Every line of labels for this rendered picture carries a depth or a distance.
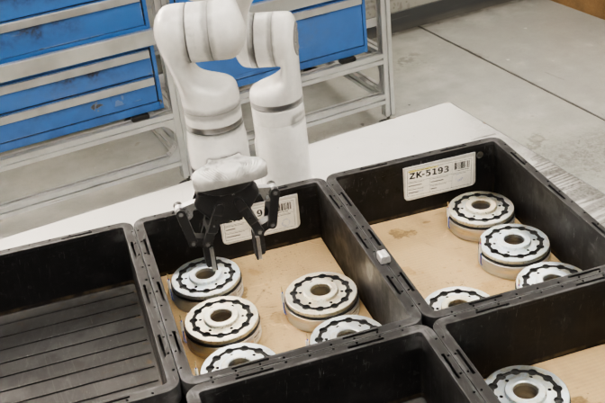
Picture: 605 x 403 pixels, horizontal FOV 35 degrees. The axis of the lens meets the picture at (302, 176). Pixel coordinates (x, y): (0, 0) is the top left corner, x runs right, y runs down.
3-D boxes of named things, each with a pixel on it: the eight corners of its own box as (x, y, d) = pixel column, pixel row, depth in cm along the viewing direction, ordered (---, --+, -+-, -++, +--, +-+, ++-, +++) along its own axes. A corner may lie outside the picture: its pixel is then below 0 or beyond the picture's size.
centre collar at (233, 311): (200, 313, 132) (199, 308, 132) (234, 304, 133) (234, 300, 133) (207, 333, 128) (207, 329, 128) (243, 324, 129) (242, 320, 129)
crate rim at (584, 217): (323, 188, 150) (322, 175, 149) (497, 147, 157) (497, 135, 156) (428, 336, 116) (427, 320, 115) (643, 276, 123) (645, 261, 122)
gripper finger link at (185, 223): (179, 199, 123) (200, 232, 126) (167, 206, 122) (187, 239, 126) (183, 209, 120) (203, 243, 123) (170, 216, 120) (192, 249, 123)
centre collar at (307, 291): (300, 286, 136) (300, 282, 135) (334, 279, 136) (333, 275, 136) (307, 306, 131) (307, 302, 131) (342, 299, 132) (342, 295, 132)
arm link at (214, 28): (242, 34, 107) (239, -62, 113) (164, 41, 107) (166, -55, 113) (250, 69, 113) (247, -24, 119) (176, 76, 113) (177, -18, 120)
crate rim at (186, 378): (134, 233, 144) (131, 219, 143) (323, 189, 150) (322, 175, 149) (185, 403, 110) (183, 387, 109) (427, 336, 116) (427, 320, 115)
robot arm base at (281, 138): (252, 186, 176) (240, 102, 168) (293, 168, 180) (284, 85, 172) (281, 204, 169) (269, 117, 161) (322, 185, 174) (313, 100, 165)
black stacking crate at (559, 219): (329, 240, 155) (324, 179, 149) (496, 199, 161) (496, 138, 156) (430, 395, 121) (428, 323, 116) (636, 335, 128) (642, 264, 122)
